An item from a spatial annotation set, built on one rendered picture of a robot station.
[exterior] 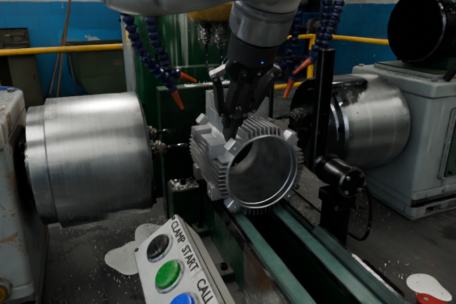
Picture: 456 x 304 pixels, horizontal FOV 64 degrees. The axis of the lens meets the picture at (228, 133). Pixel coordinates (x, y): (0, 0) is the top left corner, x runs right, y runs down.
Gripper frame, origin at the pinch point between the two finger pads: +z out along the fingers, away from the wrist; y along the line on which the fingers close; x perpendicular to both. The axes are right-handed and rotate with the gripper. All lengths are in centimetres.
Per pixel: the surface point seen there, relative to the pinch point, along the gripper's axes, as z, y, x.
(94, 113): -0.2, 23.8, -6.4
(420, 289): 16.4, -31.5, 34.0
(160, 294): -10.6, 20.3, 30.0
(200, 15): -11.1, 2.0, -19.6
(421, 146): 9, -49, 7
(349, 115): 1.5, -28.1, -0.1
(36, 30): 271, 78, -444
